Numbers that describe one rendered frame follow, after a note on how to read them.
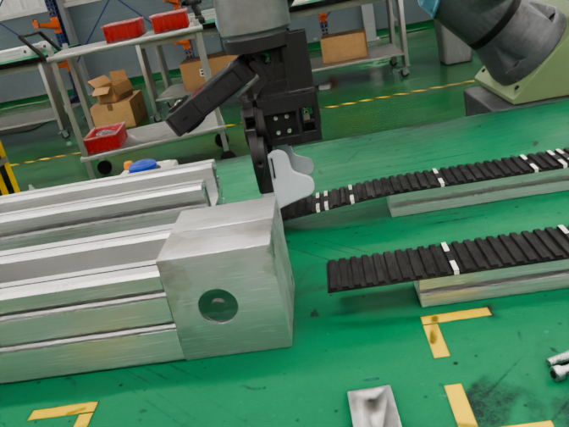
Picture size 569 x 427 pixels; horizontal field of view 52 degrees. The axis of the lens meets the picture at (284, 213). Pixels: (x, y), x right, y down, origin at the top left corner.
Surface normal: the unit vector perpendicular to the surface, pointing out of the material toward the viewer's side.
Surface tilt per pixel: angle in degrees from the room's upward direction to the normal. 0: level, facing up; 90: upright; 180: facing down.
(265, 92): 90
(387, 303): 0
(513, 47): 91
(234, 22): 90
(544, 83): 90
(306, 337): 0
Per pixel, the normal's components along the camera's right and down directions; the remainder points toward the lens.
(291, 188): -0.07, 0.24
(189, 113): -0.05, 0.46
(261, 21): 0.22, 0.34
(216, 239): -0.18, -0.91
